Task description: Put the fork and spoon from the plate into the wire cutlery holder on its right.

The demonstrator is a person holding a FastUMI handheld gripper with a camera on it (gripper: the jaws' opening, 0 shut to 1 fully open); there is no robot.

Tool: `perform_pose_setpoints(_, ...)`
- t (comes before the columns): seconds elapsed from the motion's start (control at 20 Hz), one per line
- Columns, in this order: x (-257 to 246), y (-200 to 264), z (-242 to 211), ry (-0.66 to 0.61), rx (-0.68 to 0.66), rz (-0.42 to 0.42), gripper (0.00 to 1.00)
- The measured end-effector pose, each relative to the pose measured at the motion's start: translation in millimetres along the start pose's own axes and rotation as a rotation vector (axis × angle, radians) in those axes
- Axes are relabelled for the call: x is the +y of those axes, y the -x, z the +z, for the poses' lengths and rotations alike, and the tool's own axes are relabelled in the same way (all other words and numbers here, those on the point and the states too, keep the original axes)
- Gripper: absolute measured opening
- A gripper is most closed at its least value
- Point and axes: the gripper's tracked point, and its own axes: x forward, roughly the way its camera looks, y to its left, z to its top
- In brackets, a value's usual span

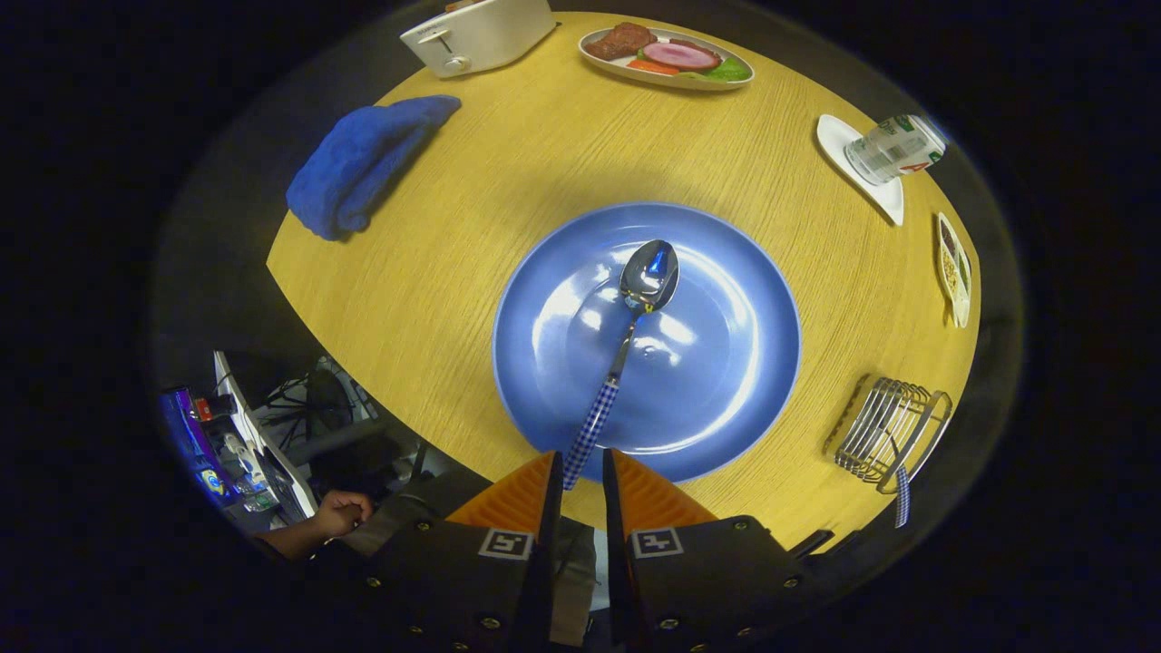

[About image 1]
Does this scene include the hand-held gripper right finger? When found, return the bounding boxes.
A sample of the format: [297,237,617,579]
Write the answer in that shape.
[601,448,817,653]

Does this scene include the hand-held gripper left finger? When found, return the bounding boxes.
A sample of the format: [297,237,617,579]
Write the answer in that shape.
[340,451,565,653]

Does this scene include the fork with checked handle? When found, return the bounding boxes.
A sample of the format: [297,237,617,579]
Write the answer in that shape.
[884,426,912,530]

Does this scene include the spoon with checked handle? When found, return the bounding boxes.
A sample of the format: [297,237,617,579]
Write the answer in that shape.
[562,239,680,492]

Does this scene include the blue round plate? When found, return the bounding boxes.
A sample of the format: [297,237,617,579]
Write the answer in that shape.
[492,201,803,483]

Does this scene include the computer monitor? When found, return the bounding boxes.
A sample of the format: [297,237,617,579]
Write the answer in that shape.
[161,351,320,531]

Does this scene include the white divided dish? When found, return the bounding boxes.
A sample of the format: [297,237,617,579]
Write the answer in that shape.
[936,211,973,329]

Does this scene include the folded blue cloth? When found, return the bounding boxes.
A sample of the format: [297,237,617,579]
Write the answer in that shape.
[286,94,463,242]

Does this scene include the white square coaster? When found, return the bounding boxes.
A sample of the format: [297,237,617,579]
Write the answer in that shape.
[816,113,906,227]

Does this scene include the oval food plate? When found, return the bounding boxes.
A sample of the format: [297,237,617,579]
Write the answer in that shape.
[578,23,756,92]

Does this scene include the white bottle green cap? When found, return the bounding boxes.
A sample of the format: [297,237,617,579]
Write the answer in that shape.
[844,114,947,187]

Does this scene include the pink ham slice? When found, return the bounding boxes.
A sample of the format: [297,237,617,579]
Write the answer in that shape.
[642,40,723,73]

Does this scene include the brown meat piece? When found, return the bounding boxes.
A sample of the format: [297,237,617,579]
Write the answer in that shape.
[584,23,658,62]

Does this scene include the white toaster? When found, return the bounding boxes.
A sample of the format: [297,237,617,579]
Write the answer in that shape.
[399,0,558,79]

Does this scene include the tangle of black cables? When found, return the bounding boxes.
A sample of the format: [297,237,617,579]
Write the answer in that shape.
[259,358,382,436]

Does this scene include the metal wire basket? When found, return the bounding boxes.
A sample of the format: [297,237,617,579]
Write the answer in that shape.
[824,375,954,496]

